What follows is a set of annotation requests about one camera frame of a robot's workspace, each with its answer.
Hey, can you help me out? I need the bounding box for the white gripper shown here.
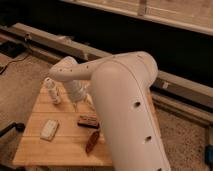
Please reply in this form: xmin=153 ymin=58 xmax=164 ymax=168
xmin=66 ymin=80 xmax=95 ymax=112

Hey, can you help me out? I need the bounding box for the dark brown eraser block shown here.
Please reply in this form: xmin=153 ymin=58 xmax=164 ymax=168
xmin=77 ymin=115 xmax=99 ymax=129

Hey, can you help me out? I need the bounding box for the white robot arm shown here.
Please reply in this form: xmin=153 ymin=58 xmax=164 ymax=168
xmin=50 ymin=51 xmax=171 ymax=171

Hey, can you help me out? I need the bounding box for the white plastic bottle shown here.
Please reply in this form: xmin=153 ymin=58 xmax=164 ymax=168
xmin=44 ymin=77 xmax=61 ymax=104

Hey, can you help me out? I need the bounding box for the white rectangular sponge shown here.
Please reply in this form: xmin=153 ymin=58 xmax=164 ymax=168
xmin=40 ymin=120 xmax=59 ymax=141

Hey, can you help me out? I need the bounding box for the reddish brown chili pepper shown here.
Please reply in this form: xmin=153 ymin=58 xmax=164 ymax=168
xmin=85 ymin=131 xmax=100 ymax=154

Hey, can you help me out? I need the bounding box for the black handle object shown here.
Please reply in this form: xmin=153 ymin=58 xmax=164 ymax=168
xmin=0 ymin=122 xmax=25 ymax=137

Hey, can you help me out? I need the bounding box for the black cable on floor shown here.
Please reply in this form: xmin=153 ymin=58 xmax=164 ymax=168
xmin=0 ymin=53 xmax=31 ymax=75

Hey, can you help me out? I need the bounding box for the grey metal floor rail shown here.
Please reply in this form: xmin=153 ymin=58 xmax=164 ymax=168
xmin=0 ymin=23 xmax=213 ymax=125

